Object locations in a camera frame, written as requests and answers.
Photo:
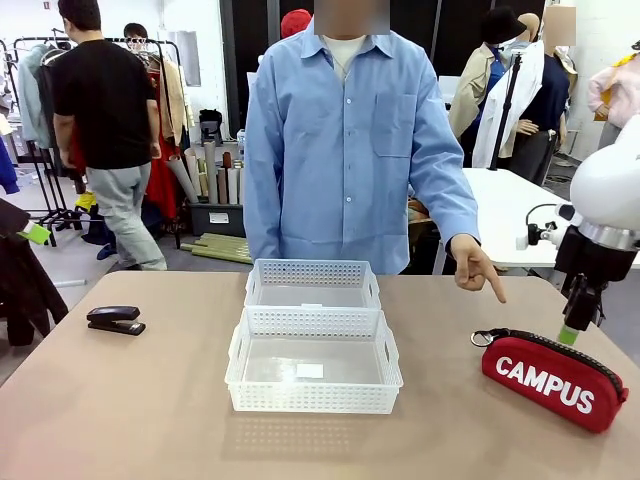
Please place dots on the white paper roll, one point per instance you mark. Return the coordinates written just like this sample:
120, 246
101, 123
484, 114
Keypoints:
233, 185

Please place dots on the mannequin in pink sweater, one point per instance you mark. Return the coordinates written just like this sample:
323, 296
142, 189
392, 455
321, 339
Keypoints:
617, 95

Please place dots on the red dress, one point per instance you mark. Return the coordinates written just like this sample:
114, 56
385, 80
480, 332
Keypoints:
162, 170

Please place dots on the mannequin in beige coat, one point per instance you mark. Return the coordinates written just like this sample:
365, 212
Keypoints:
472, 95

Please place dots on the black clothes rack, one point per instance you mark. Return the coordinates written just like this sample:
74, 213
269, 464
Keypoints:
160, 43

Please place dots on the mannequin in white shirt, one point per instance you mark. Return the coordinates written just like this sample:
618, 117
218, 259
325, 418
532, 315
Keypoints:
520, 100

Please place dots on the beige coat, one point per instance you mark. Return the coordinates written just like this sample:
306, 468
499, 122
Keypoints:
172, 100

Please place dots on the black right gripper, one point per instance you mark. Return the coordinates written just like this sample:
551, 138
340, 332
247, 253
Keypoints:
595, 262

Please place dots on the leaning beige paper roll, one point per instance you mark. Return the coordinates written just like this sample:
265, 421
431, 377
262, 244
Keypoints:
181, 175

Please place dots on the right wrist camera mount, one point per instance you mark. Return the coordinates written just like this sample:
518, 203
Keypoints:
542, 232

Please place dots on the black tripod pole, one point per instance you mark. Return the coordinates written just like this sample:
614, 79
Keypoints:
506, 110

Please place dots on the white perforated plastic basket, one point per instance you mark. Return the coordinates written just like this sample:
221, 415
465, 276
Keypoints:
310, 272
310, 395

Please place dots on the man in black t-shirt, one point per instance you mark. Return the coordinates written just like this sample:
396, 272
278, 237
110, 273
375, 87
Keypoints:
110, 110

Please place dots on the black cloth cover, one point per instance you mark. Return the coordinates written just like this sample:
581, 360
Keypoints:
25, 290

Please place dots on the blue white box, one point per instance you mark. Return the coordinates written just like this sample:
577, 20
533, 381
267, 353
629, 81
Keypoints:
241, 142

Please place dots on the small black stool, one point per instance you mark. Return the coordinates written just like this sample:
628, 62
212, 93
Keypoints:
211, 125

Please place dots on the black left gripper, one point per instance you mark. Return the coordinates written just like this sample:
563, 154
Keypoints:
11, 217

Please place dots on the person's left hand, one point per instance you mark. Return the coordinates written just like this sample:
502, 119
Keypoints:
475, 265

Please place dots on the green roll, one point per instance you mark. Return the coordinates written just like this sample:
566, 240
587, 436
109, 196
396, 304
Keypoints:
225, 239
220, 254

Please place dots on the light grey-blue jacket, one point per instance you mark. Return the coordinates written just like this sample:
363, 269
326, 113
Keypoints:
31, 95

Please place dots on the brown paper roll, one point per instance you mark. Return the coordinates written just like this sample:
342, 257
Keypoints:
227, 160

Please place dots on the blue garment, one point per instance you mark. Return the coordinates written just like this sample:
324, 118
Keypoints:
7, 170

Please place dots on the tall grey paper roll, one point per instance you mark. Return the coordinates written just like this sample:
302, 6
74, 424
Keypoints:
210, 170

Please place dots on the person's right forearm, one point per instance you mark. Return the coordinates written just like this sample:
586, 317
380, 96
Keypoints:
262, 215

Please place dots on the red CAMPUS pencil case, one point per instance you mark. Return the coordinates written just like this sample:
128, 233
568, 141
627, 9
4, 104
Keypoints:
550, 385

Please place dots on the yellow garment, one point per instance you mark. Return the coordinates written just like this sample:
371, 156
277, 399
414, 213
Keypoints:
85, 202

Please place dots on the black hat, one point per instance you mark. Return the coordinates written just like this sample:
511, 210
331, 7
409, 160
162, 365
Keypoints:
502, 25

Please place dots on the white wall board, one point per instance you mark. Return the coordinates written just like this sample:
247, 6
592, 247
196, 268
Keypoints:
189, 57

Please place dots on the black stapler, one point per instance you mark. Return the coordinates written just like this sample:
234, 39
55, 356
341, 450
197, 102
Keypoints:
116, 320

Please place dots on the person's left forearm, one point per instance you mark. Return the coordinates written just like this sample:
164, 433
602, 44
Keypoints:
445, 200

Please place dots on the dark-haired background person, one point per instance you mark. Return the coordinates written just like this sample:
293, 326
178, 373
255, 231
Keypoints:
135, 35

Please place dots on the person in blue shirt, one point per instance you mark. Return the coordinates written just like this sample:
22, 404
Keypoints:
340, 150

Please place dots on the grey storage bin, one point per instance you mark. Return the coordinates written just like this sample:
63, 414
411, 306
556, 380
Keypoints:
220, 220

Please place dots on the white table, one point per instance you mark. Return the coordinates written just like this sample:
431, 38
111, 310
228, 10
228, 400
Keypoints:
510, 215

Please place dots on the red hat mannequin head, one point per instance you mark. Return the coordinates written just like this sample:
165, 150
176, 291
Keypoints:
295, 22

